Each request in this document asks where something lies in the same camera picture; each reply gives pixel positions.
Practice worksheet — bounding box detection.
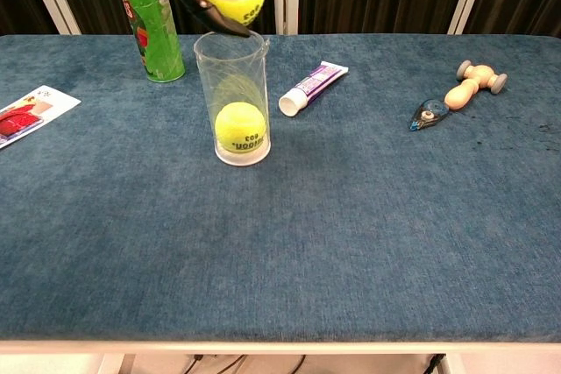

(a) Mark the clear cup with ball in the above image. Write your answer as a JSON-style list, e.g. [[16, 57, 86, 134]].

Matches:
[[193, 31, 272, 168]]

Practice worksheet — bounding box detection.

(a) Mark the green can with red lid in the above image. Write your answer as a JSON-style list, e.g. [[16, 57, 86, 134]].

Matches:
[[106, 0, 187, 83]]

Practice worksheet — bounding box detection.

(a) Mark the purple and white toothpaste tube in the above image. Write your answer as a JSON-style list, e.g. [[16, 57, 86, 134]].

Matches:
[[278, 60, 350, 117]]

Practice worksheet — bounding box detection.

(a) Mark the white and red card packet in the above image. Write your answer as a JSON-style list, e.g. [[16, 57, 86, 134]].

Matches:
[[0, 85, 82, 151]]

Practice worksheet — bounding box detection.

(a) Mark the blue fabric table cloth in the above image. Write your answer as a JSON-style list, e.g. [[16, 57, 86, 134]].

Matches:
[[0, 33, 561, 344]]

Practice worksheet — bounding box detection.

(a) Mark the blue correction tape dispenser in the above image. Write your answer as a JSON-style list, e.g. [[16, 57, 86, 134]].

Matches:
[[408, 100, 451, 132]]

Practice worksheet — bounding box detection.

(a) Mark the small wooden hammer toy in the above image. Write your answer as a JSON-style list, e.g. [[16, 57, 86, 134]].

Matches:
[[444, 60, 508, 111]]

